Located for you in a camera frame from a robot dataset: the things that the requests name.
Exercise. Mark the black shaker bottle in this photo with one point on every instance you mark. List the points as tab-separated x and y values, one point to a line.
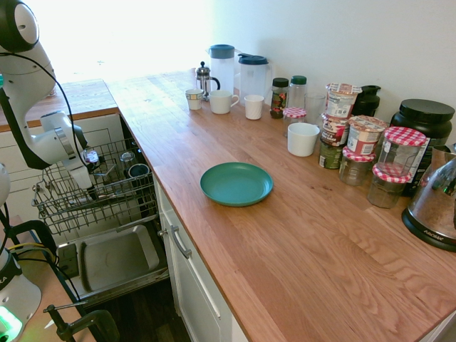
368	101

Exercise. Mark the clear pitcher light blue lid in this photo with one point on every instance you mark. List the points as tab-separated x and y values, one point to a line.
221	71

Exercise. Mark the round metal cabinet knob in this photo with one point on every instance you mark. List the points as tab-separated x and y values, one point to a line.
162	233

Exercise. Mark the glass French press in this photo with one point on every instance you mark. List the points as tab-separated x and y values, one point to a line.
203	76

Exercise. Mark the clear bottle green cap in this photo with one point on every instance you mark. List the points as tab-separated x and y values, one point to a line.
298	94

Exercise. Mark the brown chocolate yogurt cup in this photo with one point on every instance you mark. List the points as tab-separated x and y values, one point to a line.
335	132

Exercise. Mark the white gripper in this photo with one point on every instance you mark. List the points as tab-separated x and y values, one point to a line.
81	175

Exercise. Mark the black protein powder tub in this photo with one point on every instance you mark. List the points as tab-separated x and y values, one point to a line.
424	121

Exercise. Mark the large glass jar checked lid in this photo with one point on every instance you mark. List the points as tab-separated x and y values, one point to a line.
400	151

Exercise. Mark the dishwasher with open door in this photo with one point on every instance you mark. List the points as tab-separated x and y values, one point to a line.
117	256

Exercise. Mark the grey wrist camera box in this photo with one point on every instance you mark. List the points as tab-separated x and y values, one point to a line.
92	156

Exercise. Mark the dark-lidded spice jar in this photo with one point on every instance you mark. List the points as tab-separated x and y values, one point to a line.
279	98

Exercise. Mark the dark metal C-clamp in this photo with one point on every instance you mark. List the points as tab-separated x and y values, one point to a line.
92	320

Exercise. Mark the dark green jar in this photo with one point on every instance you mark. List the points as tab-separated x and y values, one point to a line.
329	156

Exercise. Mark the white yogurt cup red print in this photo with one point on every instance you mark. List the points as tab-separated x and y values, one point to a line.
342	101

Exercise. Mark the glass jar red checked lid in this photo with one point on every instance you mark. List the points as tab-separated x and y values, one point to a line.
294	114
386	190
356	169

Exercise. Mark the dark blue mug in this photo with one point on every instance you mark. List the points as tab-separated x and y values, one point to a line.
139	171

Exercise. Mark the white ribbed cup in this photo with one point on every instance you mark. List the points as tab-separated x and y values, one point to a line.
254	108

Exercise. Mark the brown robot stand board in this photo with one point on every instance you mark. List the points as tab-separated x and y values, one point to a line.
46	285

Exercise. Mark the plain white cup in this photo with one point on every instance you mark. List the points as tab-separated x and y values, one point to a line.
303	140

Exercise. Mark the patterned paper cup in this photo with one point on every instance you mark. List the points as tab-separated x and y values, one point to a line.
194	101

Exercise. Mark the wide white mug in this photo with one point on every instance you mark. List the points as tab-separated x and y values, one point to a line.
221	103

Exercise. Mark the clear drinking glass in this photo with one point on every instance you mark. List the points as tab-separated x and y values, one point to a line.
315	107

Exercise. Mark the teal plastic plate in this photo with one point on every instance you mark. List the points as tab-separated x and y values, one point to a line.
235	183

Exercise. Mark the white yogurt cup red rim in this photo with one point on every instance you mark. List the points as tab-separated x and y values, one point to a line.
365	137

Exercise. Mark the steel electric kettle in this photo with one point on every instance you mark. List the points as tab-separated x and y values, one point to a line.
427	206

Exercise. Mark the clear pitcher dark blue lid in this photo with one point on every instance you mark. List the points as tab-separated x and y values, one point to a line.
253	78

